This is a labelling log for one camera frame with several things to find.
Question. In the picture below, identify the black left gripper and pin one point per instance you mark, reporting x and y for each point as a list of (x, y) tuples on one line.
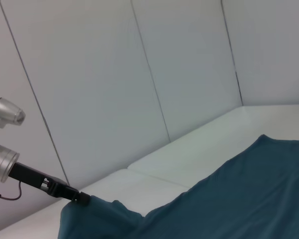
[(32, 176)]

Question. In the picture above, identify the teal blue printed t-shirt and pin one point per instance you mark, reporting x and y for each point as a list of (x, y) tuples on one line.
[(226, 199)]

